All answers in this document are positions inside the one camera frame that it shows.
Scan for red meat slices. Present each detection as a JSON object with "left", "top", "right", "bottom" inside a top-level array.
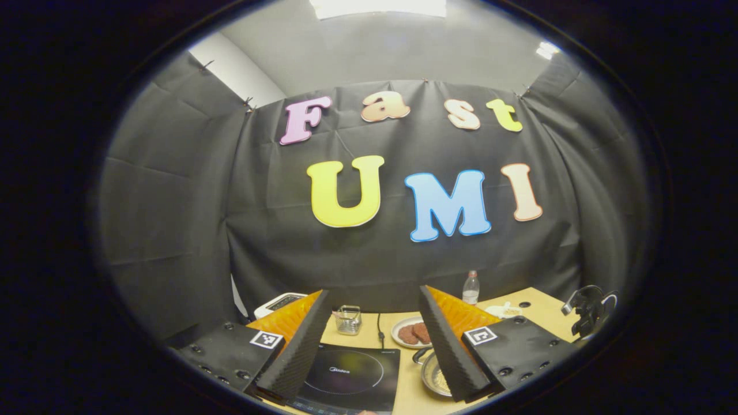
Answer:
[{"left": 398, "top": 323, "right": 432, "bottom": 345}]

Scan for long ceiling lamp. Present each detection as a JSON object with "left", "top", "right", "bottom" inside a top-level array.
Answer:
[{"left": 310, "top": 0, "right": 447, "bottom": 19}]

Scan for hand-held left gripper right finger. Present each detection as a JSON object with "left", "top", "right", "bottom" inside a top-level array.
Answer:
[{"left": 418, "top": 285, "right": 577, "bottom": 403}]

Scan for wire mesh cup holder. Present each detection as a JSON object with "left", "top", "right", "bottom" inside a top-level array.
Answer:
[{"left": 334, "top": 305, "right": 363, "bottom": 336}]

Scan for steel pot with black handle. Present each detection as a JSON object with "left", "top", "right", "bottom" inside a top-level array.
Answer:
[{"left": 412, "top": 346, "right": 456, "bottom": 398}]

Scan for white divided dish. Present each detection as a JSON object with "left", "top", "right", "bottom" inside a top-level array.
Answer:
[{"left": 484, "top": 301, "right": 523, "bottom": 319}]

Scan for white oval plate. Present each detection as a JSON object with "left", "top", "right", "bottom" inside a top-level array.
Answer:
[{"left": 391, "top": 316, "right": 432, "bottom": 349}]

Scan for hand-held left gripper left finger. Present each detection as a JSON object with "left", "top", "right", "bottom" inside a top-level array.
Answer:
[{"left": 167, "top": 289, "right": 332, "bottom": 404}]

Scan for black backdrop cloth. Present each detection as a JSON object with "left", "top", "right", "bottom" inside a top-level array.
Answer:
[{"left": 98, "top": 51, "right": 649, "bottom": 346}]

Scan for white toaster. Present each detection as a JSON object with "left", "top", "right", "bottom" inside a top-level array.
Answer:
[{"left": 254, "top": 292, "right": 309, "bottom": 319}]

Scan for clear water bottle red label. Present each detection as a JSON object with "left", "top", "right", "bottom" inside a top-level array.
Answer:
[{"left": 462, "top": 270, "right": 480, "bottom": 305}]

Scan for black induction cooktop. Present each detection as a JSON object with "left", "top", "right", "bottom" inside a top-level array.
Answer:
[{"left": 288, "top": 344, "right": 401, "bottom": 414}]

